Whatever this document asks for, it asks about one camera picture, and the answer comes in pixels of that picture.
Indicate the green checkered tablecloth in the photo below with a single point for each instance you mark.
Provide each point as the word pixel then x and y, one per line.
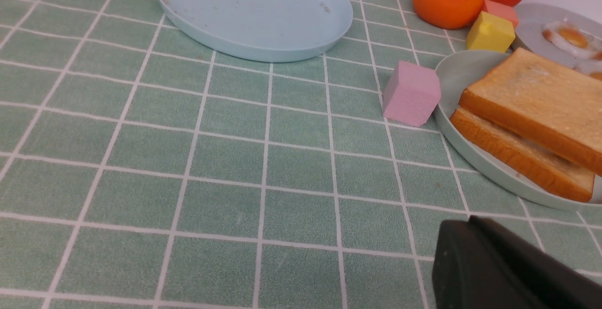
pixel 142 170

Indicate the salmon foam cube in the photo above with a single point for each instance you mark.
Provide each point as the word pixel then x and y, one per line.
pixel 502 11

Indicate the pink foam cube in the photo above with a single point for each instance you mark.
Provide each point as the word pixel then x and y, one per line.
pixel 411 95

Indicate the toast slice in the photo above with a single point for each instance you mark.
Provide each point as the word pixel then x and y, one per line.
pixel 548 171
pixel 545 102

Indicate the yellow foam cube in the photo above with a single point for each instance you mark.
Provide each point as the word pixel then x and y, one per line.
pixel 490 32

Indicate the grey plate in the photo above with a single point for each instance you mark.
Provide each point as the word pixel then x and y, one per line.
pixel 533 17

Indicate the pale green plate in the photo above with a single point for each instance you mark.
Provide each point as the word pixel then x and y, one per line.
pixel 458 71

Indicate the fried egg middle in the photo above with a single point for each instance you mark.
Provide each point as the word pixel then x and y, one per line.
pixel 567 37

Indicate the light blue plate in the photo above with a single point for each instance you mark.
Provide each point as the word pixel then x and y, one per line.
pixel 270 31

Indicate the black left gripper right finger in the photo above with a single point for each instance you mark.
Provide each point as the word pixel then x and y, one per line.
pixel 545 278

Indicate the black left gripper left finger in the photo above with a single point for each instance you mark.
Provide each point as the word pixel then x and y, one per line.
pixel 468 273

